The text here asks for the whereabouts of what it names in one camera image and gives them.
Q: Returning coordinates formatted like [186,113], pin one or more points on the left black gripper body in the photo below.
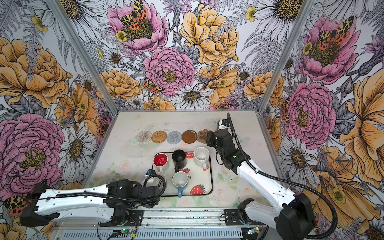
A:
[146,205]

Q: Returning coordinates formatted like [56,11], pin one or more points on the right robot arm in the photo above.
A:
[290,214]

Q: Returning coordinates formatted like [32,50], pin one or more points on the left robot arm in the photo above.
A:
[47,204]

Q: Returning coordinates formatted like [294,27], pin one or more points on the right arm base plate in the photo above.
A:
[232,217]

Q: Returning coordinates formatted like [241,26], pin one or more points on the red interior mug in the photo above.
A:
[160,163]

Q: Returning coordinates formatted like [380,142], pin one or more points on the multicolour rope coaster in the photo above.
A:
[143,137]

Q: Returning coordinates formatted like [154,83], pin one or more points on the grey crochet coaster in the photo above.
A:
[174,137]

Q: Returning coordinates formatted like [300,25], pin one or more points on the white tray with strawberries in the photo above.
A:
[200,182]

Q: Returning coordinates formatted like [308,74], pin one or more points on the white mug purple handle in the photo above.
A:
[150,181]

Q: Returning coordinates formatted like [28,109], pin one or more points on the cork paw print coaster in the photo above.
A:
[202,136]

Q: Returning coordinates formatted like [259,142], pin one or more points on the white mug blue handle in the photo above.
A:
[180,181]

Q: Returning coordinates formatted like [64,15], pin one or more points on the green circuit board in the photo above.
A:
[123,233]

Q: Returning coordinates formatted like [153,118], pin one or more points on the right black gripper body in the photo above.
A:
[212,142]

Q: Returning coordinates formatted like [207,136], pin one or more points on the glossy brown wooden coaster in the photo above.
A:
[189,137]

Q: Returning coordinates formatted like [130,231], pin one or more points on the right small circuit board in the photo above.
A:
[254,230]

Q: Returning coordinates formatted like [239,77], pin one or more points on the black mug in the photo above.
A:
[179,158]

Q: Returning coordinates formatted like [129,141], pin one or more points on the aluminium front rail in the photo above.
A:
[173,217]

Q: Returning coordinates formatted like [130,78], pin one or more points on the woven rattan coaster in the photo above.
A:
[159,137]

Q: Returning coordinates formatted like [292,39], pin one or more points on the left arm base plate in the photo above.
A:
[124,218]

